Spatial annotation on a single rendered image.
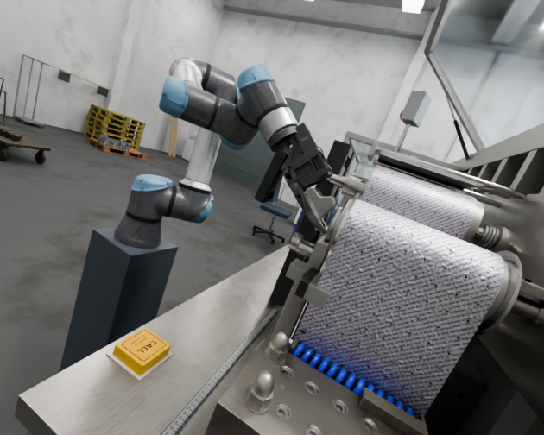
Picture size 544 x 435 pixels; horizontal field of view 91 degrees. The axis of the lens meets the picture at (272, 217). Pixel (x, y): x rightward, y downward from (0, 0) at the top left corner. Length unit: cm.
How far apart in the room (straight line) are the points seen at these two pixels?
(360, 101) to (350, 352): 975
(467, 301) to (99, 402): 57
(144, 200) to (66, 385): 56
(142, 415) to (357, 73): 1032
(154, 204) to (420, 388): 83
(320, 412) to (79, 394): 36
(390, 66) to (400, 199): 977
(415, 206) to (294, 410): 49
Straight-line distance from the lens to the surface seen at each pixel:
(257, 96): 58
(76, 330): 125
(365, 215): 48
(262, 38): 1232
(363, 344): 53
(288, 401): 44
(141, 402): 55
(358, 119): 992
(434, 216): 71
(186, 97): 61
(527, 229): 75
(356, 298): 49
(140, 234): 99
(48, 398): 56
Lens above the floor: 133
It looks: 12 degrees down
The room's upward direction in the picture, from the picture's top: 21 degrees clockwise
